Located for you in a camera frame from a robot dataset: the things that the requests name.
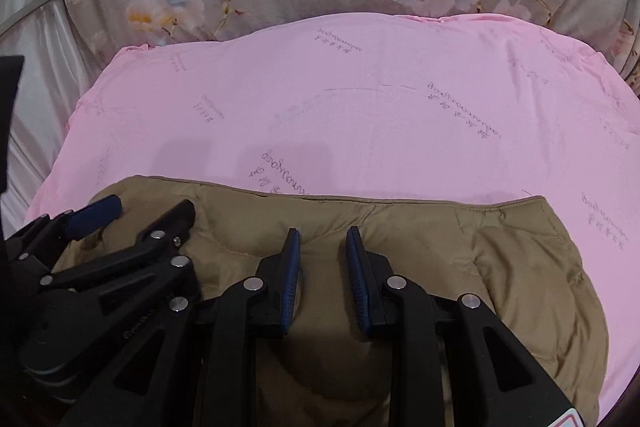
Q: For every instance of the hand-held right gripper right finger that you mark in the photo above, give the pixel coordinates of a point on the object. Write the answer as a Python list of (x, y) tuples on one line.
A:
[(357, 284)]

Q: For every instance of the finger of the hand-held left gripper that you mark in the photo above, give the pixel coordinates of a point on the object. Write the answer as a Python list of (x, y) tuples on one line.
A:
[(95, 213), (150, 252)]

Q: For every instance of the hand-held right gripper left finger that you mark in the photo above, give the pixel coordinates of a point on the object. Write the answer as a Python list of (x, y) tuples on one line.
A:
[(292, 279)]

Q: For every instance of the olive quilted jacket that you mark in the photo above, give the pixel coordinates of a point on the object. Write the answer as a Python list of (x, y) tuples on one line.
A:
[(450, 247)]

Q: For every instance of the white satin curtain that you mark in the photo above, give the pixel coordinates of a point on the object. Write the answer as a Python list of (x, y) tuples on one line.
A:
[(45, 72)]

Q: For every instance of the pink bed sheet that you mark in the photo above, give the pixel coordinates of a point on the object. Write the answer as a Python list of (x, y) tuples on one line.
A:
[(350, 107)]

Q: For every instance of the curved metal rail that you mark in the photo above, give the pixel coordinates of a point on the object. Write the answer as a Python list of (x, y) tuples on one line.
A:
[(35, 9)]

